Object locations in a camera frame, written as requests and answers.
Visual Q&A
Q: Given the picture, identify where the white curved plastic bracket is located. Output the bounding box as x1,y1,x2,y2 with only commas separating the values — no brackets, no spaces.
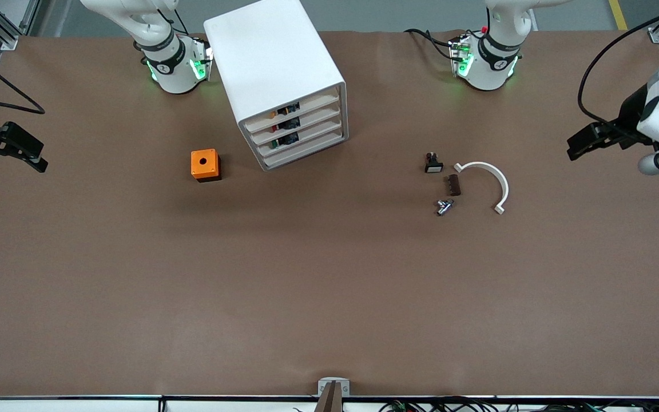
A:
454,161,510,215

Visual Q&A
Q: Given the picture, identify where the orange black button part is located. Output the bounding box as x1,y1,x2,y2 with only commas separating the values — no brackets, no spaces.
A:
269,102,301,120

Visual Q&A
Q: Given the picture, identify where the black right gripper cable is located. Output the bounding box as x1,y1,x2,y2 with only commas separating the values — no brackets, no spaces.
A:
0,43,46,116

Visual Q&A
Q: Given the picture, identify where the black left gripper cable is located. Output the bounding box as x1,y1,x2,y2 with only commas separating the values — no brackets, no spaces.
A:
577,2,659,138

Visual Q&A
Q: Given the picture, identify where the white table edge rail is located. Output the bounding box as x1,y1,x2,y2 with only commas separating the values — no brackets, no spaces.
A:
0,394,659,412

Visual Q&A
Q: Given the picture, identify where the black cable bundle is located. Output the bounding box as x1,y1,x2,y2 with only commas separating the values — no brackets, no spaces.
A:
378,399,659,412

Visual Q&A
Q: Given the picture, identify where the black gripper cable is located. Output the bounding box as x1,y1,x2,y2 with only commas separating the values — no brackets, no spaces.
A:
577,2,659,138
0,43,46,116

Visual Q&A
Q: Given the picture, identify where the black arm base cable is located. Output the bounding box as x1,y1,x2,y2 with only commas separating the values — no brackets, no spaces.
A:
403,28,457,61

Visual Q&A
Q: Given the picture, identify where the orange button box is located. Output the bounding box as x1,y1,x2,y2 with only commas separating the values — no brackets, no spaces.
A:
190,149,222,183

